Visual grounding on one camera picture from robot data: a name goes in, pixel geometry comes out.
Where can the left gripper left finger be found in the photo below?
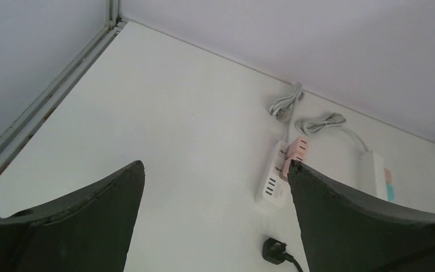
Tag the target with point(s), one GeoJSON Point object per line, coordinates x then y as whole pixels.
{"type": "Point", "coordinates": [89, 229]}

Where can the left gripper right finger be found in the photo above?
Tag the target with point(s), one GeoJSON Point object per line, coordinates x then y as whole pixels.
{"type": "Point", "coordinates": [344, 229]}

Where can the teal plug adapter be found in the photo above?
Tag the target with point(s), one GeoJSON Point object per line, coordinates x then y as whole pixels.
{"type": "Point", "coordinates": [390, 192]}

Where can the white power strip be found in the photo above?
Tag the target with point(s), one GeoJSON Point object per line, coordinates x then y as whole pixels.
{"type": "Point", "coordinates": [371, 175]}
{"type": "Point", "coordinates": [272, 190]}

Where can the pink plug adapter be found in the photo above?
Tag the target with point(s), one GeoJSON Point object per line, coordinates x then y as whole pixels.
{"type": "Point", "coordinates": [299, 146]}
{"type": "Point", "coordinates": [388, 176]}
{"type": "Point", "coordinates": [285, 169]}

